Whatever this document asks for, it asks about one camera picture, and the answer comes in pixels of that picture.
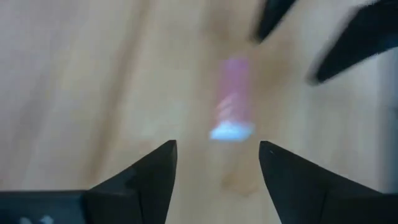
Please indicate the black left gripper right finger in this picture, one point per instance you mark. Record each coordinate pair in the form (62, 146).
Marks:
(311, 199)

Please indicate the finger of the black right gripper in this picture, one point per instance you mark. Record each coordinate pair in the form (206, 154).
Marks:
(357, 40)
(272, 17)

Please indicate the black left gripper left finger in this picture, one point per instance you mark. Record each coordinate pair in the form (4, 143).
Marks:
(130, 199)

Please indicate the pink pill bottle white lid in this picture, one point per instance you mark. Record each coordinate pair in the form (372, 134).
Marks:
(233, 93)

